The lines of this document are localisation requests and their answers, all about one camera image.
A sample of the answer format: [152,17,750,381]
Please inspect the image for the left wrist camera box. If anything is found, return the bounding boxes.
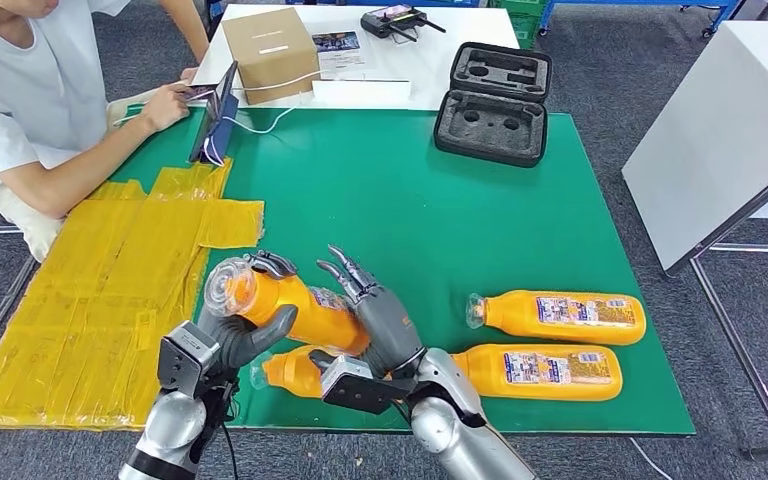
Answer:
[157,321,221,399]

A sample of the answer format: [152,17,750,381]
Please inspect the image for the tablet in blue case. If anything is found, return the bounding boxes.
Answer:
[188,60,240,167]

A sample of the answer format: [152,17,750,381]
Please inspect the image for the black foam-lined case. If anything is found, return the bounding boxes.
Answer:
[433,41,554,169]

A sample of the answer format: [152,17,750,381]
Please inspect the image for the white flat box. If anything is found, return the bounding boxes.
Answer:
[311,79,414,109]

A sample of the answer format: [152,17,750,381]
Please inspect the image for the white charging cable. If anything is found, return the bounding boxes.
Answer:
[223,66,324,136]

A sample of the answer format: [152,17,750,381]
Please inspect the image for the orange detergent bottle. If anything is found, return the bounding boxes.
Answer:
[448,343,624,403]
[466,289,648,347]
[249,344,342,400]
[203,256,372,358]

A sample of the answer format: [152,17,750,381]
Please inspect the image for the green plastic crate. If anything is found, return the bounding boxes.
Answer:
[496,0,550,50]

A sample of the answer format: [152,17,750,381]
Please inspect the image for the brown cardboard box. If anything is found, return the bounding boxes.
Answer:
[221,6,322,106]

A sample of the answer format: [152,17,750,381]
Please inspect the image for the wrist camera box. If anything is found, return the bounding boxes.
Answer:
[320,354,395,417]
[157,321,221,399]

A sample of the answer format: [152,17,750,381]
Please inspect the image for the blue metal rack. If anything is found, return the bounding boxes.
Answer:
[539,0,742,38]

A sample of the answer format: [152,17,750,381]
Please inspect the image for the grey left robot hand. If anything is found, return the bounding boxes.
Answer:
[197,250,300,372]

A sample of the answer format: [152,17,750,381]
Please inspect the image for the yellow taped cardboard sheet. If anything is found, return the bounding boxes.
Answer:
[0,158,266,433]

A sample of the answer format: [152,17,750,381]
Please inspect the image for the person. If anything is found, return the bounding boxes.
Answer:
[0,0,212,263]

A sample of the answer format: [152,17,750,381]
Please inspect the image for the printed leaflet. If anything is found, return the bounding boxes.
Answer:
[311,30,367,68]

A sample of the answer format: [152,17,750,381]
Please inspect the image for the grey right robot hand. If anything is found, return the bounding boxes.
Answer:
[309,245,426,379]

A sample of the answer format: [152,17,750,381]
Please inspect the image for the black remote controller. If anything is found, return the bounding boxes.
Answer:
[360,3,448,43]

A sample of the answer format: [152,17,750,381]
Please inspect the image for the dark smartphone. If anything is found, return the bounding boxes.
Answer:
[177,84,218,103]

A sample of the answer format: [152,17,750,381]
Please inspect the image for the person's right hand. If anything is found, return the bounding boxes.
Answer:
[138,82,193,134]

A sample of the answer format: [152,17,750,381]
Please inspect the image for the white floor cable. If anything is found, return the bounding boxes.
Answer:
[627,435,675,480]

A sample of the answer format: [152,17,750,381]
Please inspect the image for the white tilted table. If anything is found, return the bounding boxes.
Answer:
[622,19,768,273]

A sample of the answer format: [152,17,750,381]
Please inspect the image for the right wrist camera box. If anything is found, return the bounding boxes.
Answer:
[320,354,395,417]

